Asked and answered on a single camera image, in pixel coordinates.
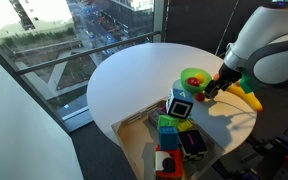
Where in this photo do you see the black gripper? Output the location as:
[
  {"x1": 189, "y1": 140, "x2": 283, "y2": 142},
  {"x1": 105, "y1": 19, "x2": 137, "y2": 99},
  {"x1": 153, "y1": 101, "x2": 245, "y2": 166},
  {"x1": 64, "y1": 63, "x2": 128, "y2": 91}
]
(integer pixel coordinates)
[{"x1": 204, "y1": 62, "x2": 244, "y2": 100}]

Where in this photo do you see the small yellow lemon toy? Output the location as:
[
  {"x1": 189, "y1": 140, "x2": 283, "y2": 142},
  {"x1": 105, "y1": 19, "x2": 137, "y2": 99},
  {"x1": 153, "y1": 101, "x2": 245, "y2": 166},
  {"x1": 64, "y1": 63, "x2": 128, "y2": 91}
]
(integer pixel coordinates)
[{"x1": 194, "y1": 72, "x2": 207, "y2": 84}]

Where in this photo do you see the green plastic bowl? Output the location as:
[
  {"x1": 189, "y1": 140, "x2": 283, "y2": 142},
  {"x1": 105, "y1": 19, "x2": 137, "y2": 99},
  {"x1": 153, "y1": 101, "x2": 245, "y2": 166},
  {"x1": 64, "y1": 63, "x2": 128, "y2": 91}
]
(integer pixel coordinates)
[{"x1": 180, "y1": 67, "x2": 213, "y2": 95}]

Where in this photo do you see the red apple toy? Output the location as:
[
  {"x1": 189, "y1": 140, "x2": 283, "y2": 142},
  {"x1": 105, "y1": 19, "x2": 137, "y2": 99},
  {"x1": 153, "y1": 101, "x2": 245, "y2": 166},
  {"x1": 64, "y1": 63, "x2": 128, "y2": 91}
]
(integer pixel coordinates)
[{"x1": 186, "y1": 77, "x2": 201, "y2": 88}]

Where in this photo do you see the yellow banana toy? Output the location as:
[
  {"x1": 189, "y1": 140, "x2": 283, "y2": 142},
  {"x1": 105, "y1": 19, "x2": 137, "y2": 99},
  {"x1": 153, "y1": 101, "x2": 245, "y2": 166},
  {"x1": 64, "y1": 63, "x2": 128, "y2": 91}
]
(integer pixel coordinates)
[{"x1": 226, "y1": 84, "x2": 264, "y2": 113}]

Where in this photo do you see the black white cube blue face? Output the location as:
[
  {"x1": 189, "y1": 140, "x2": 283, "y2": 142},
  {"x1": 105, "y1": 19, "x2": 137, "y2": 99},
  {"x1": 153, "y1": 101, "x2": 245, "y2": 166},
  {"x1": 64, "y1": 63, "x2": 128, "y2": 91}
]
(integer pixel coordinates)
[{"x1": 165, "y1": 87, "x2": 195, "y2": 120}]

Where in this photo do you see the yellow-green soft block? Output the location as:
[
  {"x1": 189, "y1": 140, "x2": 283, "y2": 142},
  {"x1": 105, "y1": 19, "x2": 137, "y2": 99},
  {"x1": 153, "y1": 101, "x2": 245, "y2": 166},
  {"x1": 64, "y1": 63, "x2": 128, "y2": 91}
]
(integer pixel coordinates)
[{"x1": 177, "y1": 119, "x2": 195, "y2": 133}]

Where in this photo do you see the green soft block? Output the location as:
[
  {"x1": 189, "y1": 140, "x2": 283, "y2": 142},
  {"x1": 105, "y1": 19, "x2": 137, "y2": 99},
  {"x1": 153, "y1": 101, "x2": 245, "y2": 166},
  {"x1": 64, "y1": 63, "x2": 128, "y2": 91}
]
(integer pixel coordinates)
[{"x1": 157, "y1": 114, "x2": 181, "y2": 131}]

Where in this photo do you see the black block pink mark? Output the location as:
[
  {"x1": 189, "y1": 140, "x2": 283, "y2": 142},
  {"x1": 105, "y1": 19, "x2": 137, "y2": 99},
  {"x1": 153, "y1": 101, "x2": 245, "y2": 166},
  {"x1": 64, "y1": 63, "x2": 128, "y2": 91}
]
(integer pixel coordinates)
[{"x1": 178, "y1": 129, "x2": 209, "y2": 163}]

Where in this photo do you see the grey soft block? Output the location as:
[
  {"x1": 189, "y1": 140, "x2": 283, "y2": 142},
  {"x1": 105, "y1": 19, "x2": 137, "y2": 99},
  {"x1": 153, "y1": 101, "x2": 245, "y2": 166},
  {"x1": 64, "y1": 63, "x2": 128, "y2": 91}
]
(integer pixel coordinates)
[{"x1": 147, "y1": 108, "x2": 168, "y2": 130}]

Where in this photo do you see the blue soft block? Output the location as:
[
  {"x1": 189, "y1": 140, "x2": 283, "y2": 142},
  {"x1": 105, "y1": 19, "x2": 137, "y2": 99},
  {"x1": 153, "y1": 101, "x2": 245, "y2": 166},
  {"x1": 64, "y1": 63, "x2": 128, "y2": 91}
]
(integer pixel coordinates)
[{"x1": 158, "y1": 126, "x2": 180, "y2": 151}]

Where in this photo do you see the grey window mullion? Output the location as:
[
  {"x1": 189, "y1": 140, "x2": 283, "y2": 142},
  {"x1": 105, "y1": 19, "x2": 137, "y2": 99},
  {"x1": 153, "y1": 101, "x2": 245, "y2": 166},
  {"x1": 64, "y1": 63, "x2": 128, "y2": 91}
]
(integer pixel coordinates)
[{"x1": 152, "y1": 0, "x2": 167, "y2": 44}]

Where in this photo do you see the red block white face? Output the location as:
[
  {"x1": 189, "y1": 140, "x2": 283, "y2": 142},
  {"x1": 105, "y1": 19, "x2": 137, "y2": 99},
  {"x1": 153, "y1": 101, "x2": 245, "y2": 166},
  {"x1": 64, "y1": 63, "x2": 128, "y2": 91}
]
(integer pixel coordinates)
[{"x1": 154, "y1": 145, "x2": 185, "y2": 180}]

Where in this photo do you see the wooden tray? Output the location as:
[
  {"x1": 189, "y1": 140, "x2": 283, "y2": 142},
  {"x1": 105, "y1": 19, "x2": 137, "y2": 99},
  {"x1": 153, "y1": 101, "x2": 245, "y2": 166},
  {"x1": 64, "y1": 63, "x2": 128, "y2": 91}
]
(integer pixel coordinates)
[{"x1": 110, "y1": 96, "x2": 226, "y2": 180}]

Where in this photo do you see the dark window railing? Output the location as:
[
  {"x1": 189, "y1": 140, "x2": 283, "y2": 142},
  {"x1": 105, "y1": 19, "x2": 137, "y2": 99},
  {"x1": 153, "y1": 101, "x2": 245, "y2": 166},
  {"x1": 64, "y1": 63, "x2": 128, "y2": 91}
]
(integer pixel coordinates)
[{"x1": 15, "y1": 30, "x2": 162, "y2": 76}]

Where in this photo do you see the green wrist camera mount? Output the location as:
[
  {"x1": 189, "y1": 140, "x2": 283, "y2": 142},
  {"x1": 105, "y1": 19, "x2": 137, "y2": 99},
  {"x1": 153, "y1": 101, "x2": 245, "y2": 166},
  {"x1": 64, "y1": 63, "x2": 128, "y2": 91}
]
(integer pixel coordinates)
[{"x1": 238, "y1": 73, "x2": 261, "y2": 95}]

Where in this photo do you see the thin hanging cable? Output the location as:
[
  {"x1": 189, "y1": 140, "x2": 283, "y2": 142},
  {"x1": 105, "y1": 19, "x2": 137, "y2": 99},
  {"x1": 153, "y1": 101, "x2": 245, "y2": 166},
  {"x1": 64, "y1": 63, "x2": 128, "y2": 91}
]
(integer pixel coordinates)
[{"x1": 214, "y1": 0, "x2": 241, "y2": 56}]

